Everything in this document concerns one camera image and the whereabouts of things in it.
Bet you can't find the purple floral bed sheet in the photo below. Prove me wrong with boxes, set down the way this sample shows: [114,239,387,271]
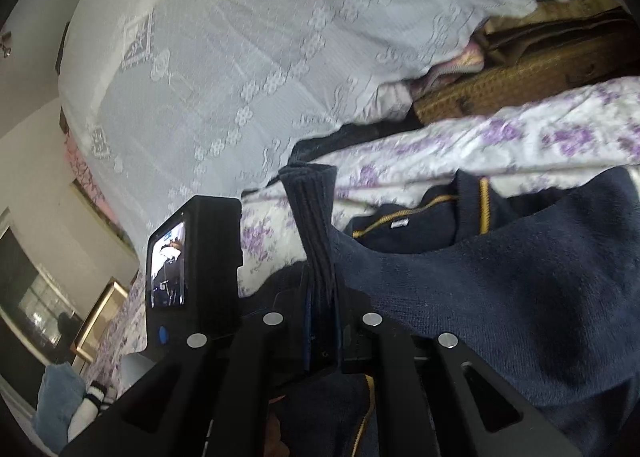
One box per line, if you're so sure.
[84,76,639,383]

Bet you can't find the pink floral wall cloth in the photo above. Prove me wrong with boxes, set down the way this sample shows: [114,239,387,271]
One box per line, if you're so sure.
[64,132,125,239]

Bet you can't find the black white striped sock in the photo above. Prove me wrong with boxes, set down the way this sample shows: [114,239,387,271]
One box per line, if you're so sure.
[67,381,116,443]

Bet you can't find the navy blue knitted cardigan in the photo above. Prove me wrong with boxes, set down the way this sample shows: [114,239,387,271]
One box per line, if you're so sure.
[279,163,639,456]

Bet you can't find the light blue towel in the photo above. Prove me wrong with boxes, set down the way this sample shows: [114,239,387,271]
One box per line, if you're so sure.
[32,363,86,454]

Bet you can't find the gold framed picture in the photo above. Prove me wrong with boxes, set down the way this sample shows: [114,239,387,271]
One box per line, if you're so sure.
[72,278,128,364]

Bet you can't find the pink folded fabric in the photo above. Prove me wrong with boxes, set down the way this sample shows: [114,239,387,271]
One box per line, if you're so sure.
[376,41,485,102]

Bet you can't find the white lace cover cloth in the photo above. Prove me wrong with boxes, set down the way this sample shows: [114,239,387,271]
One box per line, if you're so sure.
[57,0,586,248]

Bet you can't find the black camera with screen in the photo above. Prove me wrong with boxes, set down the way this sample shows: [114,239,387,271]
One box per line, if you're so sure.
[144,196,243,361]

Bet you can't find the brown woven mat stack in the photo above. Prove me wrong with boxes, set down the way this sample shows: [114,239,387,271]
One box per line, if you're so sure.
[413,0,639,124]

